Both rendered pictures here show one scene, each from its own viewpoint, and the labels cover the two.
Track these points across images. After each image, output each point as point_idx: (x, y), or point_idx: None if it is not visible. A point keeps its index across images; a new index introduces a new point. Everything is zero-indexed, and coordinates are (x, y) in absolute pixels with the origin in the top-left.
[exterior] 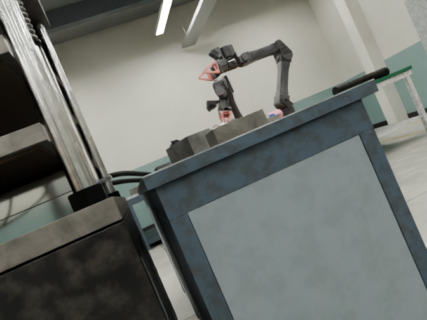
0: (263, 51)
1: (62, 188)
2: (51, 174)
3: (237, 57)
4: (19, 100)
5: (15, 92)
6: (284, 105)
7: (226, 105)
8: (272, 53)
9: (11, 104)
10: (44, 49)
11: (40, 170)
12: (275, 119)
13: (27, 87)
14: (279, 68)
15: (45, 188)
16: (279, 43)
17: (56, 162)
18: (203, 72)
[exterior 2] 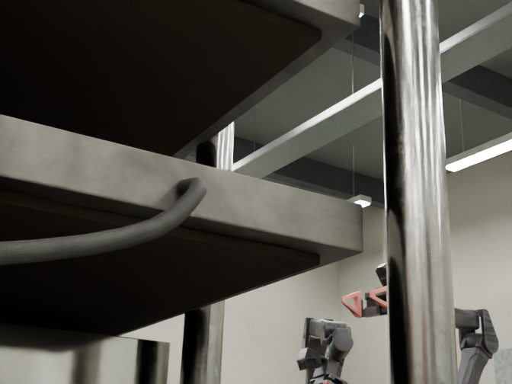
0: (457, 315)
1: (109, 381)
2: (100, 334)
3: None
4: (152, 139)
5: (185, 118)
6: None
7: (337, 375)
8: (468, 326)
9: (126, 136)
10: None
11: (103, 312)
12: None
13: (212, 123)
14: (468, 359)
15: (72, 360)
16: (485, 316)
17: (154, 315)
18: (352, 294)
